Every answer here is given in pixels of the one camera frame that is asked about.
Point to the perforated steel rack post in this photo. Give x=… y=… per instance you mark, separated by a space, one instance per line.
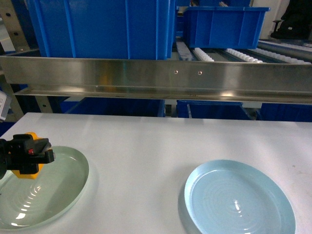
x=20 y=44

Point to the lower blue bin right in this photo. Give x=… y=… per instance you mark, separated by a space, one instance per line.
x=285 y=112

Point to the white roller conveyor track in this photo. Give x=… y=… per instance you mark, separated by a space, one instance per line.
x=257 y=55

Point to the large blue plastic bin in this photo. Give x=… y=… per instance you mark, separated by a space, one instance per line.
x=104 y=29

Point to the light blue glass plate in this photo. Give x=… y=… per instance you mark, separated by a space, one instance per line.
x=230 y=197

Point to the lower blue bin middle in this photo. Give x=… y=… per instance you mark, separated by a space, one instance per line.
x=211 y=110

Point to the lower blue bin left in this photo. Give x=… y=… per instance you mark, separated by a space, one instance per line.
x=115 y=107

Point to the black office chair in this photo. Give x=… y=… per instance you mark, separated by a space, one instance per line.
x=296 y=22

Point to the clear green glass plate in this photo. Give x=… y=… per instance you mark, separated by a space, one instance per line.
x=29 y=203

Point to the yellow two-stud toy block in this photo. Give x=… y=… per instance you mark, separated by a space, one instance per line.
x=32 y=174

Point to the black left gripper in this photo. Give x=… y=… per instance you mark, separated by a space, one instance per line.
x=29 y=148

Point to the small blue plastic bin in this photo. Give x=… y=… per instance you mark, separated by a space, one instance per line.
x=223 y=27

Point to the stainless steel shelf rail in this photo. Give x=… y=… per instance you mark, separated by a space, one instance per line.
x=161 y=79

